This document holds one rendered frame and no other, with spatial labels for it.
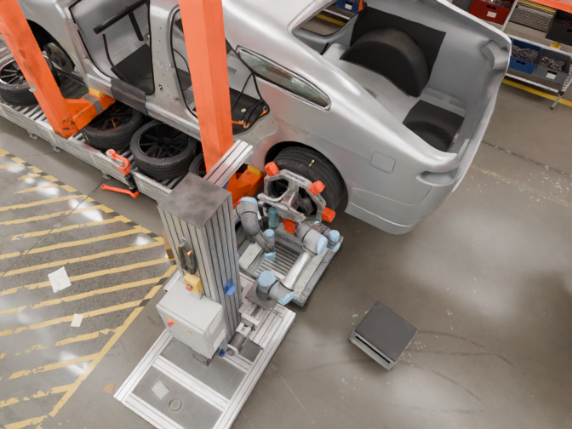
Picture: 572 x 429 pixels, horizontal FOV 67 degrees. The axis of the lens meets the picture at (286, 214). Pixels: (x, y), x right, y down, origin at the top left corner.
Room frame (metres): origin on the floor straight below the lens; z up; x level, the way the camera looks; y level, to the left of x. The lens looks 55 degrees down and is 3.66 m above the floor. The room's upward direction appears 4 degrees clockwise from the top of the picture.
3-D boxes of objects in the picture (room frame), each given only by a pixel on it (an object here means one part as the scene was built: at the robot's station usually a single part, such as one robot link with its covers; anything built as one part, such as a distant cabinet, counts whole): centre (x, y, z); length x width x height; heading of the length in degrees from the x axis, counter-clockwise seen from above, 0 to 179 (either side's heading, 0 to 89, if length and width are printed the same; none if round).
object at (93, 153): (2.74, 1.62, 0.28); 2.47 x 0.09 x 0.22; 63
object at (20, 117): (3.87, 3.00, 0.20); 1.00 x 0.86 x 0.39; 63
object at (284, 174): (2.14, -0.05, 0.85); 0.54 x 0.07 x 0.54; 63
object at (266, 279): (1.31, 0.09, 0.98); 0.13 x 0.12 x 0.14; 54
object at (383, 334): (1.30, -0.88, 0.17); 0.43 x 0.36 x 0.34; 53
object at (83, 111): (3.31, 2.09, 0.69); 0.52 x 0.17 x 0.35; 153
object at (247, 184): (2.44, 0.37, 0.69); 0.52 x 0.17 x 0.35; 153
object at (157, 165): (3.02, 1.28, 0.39); 0.66 x 0.66 x 0.24
